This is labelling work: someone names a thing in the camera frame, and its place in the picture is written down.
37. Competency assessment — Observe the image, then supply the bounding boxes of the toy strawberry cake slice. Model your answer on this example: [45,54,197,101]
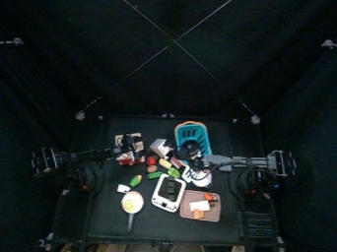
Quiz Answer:
[169,156,184,169]

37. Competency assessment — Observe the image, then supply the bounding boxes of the red toy food piece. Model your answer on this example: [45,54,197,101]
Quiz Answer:
[118,157,145,166]

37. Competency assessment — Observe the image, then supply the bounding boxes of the toy butter toast piece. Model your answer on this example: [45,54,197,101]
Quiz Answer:
[157,157,173,169]

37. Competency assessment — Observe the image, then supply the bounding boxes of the light green toy lettuce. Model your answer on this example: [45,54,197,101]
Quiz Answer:
[167,166,181,179]

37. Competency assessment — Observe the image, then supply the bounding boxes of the white toy pot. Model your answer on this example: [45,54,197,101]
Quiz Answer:
[181,163,212,188]

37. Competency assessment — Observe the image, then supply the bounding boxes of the toy corn cob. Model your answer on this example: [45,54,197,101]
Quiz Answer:
[128,174,143,188]

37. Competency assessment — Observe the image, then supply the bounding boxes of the orange toy food piece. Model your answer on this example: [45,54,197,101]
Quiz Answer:
[203,193,219,207]

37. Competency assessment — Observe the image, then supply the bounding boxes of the toy frying pan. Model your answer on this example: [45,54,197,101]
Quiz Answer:
[120,190,145,232]

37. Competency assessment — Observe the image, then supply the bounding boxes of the white card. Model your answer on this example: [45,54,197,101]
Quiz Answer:
[188,200,211,212]

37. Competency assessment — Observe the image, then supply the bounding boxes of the white sushi tray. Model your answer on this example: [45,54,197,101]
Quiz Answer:
[149,173,188,214]

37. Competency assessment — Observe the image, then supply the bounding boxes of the toy fried egg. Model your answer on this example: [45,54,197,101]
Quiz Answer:
[122,198,137,212]

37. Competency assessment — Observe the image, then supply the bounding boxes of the teal basket with orange handles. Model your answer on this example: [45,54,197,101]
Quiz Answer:
[173,120,212,159]

